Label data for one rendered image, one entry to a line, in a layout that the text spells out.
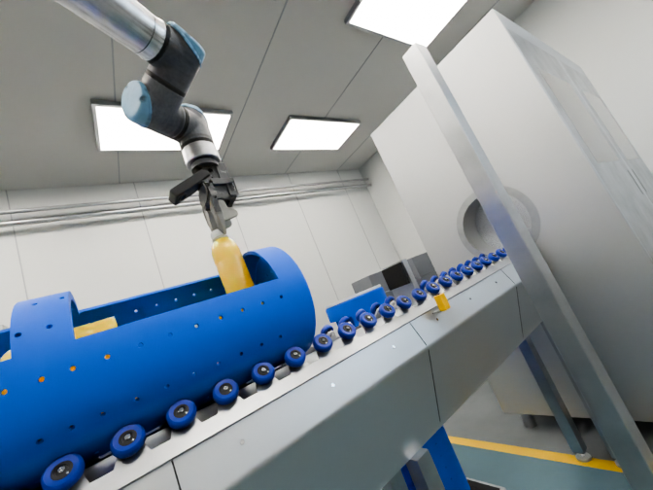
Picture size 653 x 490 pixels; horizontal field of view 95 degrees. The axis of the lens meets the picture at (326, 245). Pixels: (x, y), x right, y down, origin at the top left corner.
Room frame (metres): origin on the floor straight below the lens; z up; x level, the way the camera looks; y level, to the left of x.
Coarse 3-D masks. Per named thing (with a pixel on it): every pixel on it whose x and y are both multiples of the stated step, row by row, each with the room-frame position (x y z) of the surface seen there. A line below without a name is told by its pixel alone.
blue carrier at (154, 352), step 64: (256, 256) 0.77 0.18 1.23; (64, 320) 0.43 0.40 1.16; (128, 320) 0.66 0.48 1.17; (192, 320) 0.52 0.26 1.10; (256, 320) 0.59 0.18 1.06; (0, 384) 0.37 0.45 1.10; (64, 384) 0.41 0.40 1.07; (128, 384) 0.46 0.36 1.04; (192, 384) 0.53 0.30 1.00; (0, 448) 0.38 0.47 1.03; (64, 448) 0.43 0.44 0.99
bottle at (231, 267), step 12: (216, 240) 0.69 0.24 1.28; (228, 240) 0.69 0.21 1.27; (216, 252) 0.68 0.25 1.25; (228, 252) 0.68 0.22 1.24; (240, 252) 0.71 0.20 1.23; (216, 264) 0.69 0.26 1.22; (228, 264) 0.67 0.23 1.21; (240, 264) 0.68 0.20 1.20; (228, 276) 0.67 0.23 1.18; (240, 276) 0.67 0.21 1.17; (228, 288) 0.67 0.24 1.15; (240, 288) 0.66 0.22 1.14
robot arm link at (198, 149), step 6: (192, 144) 0.69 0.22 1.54; (198, 144) 0.69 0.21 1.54; (204, 144) 0.70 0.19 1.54; (210, 144) 0.71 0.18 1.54; (186, 150) 0.69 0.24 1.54; (192, 150) 0.69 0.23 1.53; (198, 150) 0.69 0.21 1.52; (204, 150) 0.70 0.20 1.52; (210, 150) 0.71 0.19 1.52; (216, 150) 0.73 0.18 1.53; (186, 156) 0.70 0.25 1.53; (192, 156) 0.69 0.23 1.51; (198, 156) 0.69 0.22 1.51; (204, 156) 0.70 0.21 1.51; (210, 156) 0.71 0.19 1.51; (216, 156) 0.72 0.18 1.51; (186, 162) 0.71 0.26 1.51
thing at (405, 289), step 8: (392, 264) 1.05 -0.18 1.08; (400, 264) 1.01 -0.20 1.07; (408, 264) 1.02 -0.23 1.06; (384, 272) 1.07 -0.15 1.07; (392, 272) 1.04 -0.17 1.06; (400, 272) 1.01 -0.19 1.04; (408, 272) 1.01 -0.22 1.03; (392, 280) 1.05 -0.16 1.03; (400, 280) 1.02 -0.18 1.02; (408, 280) 1.01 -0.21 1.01; (392, 288) 1.06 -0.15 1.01; (400, 288) 1.05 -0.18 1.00; (408, 288) 1.03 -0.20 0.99; (416, 288) 1.02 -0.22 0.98; (408, 296) 1.04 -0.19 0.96; (416, 304) 1.03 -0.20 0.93
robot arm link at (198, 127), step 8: (184, 104) 0.69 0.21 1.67; (192, 112) 0.70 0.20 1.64; (200, 112) 0.72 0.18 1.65; (192, 120) 0.68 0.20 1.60; (200, 120) 0.71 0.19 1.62; (192, 128) 0.69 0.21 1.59; (200, 128) 0.70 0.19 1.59; (208, 128) 0.73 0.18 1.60; (184, 136) 0.69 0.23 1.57; (192, 136) 0.69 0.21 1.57; (200, 136) 0.70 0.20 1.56; (208, 136) 0.72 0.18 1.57; (184, 144) 0.69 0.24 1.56
